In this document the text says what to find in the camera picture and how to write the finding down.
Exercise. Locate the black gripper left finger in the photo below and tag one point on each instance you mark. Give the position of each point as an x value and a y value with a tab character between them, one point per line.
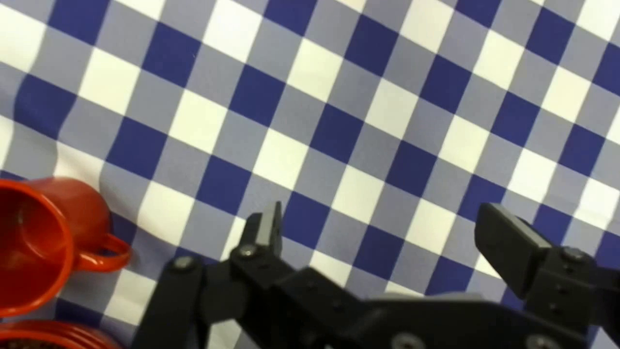
263	233

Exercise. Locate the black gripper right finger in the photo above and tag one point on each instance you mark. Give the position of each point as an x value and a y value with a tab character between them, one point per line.
515	249

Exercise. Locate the blue white checkered tablecloth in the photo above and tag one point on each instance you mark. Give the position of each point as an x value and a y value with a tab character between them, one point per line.
360	98

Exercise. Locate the red mug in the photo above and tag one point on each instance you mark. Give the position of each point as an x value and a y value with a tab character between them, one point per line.
38	245

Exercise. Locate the red bowl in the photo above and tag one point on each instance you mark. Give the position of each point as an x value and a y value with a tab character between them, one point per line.
44	336

